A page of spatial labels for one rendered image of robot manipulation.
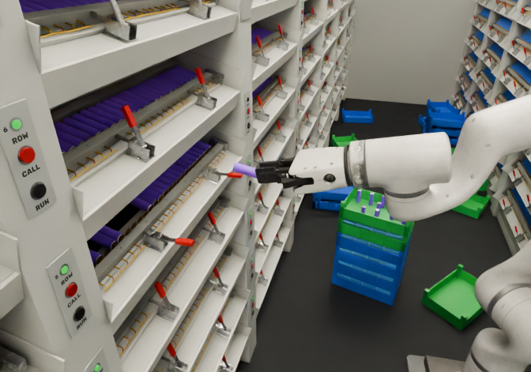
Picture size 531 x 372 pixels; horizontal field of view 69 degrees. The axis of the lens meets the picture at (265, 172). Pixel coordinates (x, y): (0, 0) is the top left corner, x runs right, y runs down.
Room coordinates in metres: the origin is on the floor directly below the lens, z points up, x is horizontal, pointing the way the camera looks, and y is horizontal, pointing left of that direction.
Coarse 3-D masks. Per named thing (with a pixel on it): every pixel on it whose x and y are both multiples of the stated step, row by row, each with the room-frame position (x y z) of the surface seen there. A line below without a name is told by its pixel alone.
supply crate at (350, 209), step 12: (372, 192) 1.55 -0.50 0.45; (348, 204) 1.52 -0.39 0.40; (360, 204) 1.52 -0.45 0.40; (348, 216) 1.40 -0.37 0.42; (360, 216) 1.37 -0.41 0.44; (372, 216) 1.35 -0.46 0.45; (384, 216) 1.42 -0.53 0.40; (384, 228) 1.32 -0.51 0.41; (396, 228) 1.30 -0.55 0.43; (408, 228) 1.28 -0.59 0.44
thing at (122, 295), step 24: (216, 144) 0.98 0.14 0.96; (240, 144) 0.98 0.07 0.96; (216, 192) 0.80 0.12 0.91; (168, 216) 0.67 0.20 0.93; (192, 216) 0.68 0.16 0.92; (96, 264) 0.51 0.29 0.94; (144, 264) 0.53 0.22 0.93; (120, 288) 0.47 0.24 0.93; (144, 288) 0.50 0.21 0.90; (120, 312) 0.43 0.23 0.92
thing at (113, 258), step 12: (204, 156) 0.89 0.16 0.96; (216, 156) 0.93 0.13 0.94; (192, 168) 0.83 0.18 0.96; (192, 180) 0.79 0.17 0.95; (180, 192) 0.73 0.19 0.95; (192, 192) 0.75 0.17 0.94; (168, 204) 0.68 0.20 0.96; (156, 216) 0.63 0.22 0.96; (144, 228) 0.59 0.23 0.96; (132, 240) 0.55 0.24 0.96; (120, 252) 0.52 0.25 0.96; (108, 264) 0.49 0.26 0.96; (96, 276) 0.46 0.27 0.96
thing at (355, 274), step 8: (336, 264) 1.42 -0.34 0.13; (344, 272) 1.39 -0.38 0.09; (352, 272) 1.37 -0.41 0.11; (360, 272) 1.35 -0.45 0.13; (360, 280) 1.35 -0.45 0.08; (368, 280) 1.34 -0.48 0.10; (376, 280) 1.32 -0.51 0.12; (384, 280) 1.30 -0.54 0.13; (384, 288) 1.30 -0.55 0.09; (392, 288) 1.28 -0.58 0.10
